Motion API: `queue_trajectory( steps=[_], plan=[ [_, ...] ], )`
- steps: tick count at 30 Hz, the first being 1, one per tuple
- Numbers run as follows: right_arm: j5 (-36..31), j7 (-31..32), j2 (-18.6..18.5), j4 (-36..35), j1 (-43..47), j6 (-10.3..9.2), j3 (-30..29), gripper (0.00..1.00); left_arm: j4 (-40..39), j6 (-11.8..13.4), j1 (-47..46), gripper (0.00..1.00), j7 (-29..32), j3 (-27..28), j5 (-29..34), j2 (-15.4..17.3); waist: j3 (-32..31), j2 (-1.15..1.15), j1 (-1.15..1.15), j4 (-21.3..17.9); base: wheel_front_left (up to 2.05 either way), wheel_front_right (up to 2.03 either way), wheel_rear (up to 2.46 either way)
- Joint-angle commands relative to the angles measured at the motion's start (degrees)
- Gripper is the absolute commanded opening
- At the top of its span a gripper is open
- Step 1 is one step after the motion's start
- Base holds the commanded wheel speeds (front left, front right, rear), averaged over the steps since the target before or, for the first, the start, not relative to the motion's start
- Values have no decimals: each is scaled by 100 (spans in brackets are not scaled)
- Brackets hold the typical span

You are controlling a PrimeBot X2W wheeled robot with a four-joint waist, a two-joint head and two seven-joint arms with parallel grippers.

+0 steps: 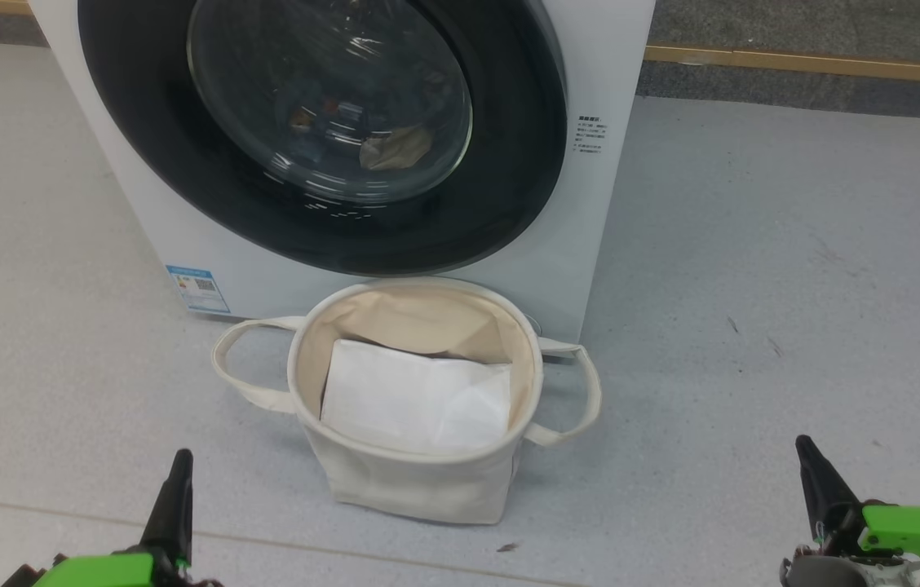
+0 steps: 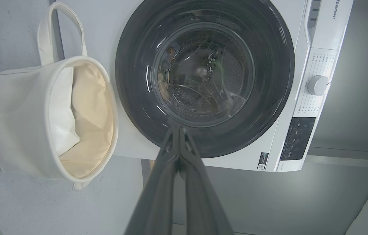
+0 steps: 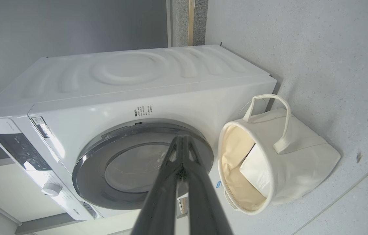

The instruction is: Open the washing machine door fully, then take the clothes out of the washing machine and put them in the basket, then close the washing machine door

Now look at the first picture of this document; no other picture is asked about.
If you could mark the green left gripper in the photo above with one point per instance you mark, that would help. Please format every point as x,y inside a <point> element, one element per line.
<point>97,572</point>

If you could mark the blue energy label sticker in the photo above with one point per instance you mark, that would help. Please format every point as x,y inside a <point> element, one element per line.
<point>197,288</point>

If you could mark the clothes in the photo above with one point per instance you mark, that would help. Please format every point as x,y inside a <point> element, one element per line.
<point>399,148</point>

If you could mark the white front-load washing machine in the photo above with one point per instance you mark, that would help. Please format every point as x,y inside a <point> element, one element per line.
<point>607,228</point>

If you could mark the black printed text label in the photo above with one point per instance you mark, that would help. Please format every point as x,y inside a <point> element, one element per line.
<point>589,134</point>

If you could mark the cream canvas laundry basket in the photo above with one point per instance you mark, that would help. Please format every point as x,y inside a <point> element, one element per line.
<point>419,489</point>

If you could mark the white cloth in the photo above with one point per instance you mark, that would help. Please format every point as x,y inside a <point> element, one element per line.
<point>403,399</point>

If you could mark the black round washer door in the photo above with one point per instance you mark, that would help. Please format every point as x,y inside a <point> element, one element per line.
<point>501,187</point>

